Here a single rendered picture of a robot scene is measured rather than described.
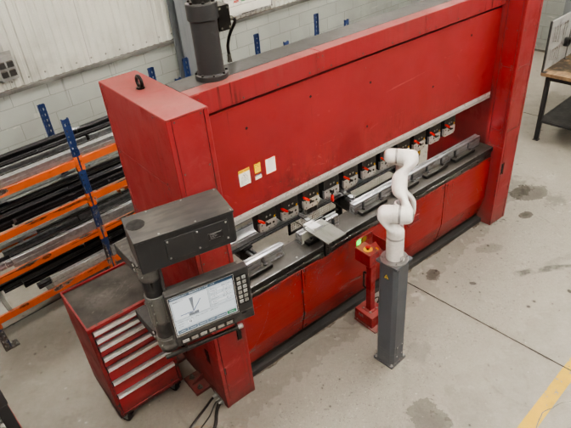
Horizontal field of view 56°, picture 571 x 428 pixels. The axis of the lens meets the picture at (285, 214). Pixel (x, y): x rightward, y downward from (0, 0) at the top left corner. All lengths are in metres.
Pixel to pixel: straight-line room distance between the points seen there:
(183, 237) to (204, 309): 0.46
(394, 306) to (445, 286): 1.24
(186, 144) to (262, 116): 0.68
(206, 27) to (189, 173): 0.80
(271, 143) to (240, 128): 0.29
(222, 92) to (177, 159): 0.51
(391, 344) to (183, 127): 2.31
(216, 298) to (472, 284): 2.90
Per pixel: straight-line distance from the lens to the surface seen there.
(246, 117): 3.31
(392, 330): 4.11
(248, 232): 4.10
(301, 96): 3.54
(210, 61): 3.16
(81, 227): 5.02
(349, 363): 4.41
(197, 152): 2.93
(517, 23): 5.08
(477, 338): 4.71
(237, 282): 2.85
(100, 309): 3.76
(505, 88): 5.26
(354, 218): 4.35
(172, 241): 2.59
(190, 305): 2.82
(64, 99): 7.41
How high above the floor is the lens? 3.38
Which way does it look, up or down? 34 degrees down
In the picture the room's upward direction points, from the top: 5 degrees counter-clockwise
